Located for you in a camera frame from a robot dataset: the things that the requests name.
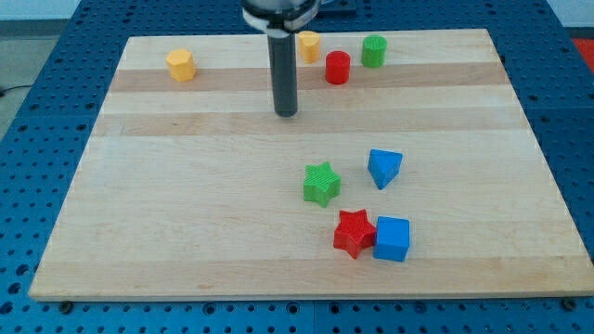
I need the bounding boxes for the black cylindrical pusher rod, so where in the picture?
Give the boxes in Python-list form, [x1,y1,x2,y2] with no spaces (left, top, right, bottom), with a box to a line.
[267,33,298,117]

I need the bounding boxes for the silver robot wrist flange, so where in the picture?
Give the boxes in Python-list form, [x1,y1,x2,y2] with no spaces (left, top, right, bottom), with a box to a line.
[240,0,320,38]

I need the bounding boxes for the blue triangle block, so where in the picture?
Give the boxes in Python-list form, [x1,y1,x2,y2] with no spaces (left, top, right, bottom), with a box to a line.
[368,149,404,190]

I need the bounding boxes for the yellow hexagon block behind rod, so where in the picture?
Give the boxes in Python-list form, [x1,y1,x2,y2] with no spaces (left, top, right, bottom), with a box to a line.
[297,31,321,64]

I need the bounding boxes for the red cylinder block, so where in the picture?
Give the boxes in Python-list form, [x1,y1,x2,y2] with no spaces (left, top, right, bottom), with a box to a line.
[325,50,351,84]

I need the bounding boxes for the green cylinder block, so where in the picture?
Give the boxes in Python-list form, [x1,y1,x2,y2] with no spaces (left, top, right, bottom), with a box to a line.
[361,34,388,68]

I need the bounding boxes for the yellow hexagon block left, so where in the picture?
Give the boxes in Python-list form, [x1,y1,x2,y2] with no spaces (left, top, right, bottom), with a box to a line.
[166,48,197,82]

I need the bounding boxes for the green star block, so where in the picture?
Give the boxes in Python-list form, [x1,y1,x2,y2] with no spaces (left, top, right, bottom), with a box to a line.
[303,161,342,208]

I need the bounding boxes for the wooden board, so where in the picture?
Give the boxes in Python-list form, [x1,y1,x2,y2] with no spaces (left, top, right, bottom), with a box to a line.
[29,29,593,302]

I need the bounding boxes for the red star block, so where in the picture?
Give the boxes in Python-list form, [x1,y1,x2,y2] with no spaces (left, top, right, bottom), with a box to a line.
[333,209,377,259]

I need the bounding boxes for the blue cube block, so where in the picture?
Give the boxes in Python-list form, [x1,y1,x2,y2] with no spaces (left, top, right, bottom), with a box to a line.
[373,216,410,262]

